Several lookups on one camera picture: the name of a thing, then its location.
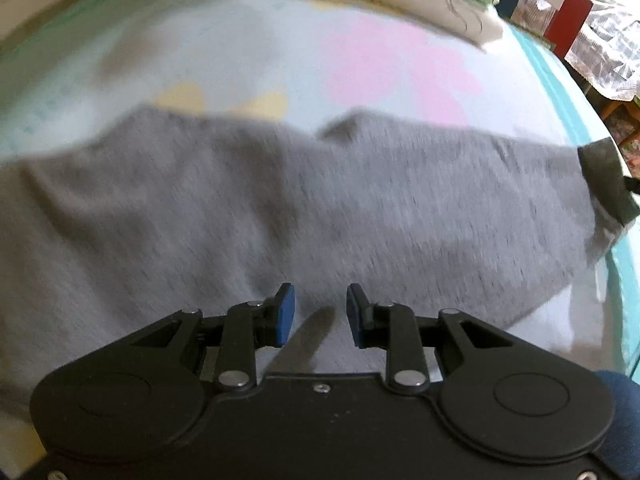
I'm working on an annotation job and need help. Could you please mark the person's blue clothing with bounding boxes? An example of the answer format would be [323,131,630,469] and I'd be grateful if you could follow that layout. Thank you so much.
[594,370,640,480]

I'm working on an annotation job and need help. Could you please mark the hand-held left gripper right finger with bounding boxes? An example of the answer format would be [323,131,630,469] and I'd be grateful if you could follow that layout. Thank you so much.
[346,282,516,394]

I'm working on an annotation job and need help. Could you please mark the red board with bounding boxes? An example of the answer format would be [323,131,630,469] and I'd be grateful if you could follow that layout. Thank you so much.
[544,0,594,57]

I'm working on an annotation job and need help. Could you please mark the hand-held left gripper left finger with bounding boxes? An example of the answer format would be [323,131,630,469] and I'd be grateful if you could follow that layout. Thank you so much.
[128,282,297,394]

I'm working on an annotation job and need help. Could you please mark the grey pants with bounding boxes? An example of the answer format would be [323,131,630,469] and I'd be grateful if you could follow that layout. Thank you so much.
[0,105,640,441]

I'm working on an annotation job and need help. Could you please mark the patterned lace cloth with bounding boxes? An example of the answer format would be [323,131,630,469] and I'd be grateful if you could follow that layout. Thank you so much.
[564,0,640,102]

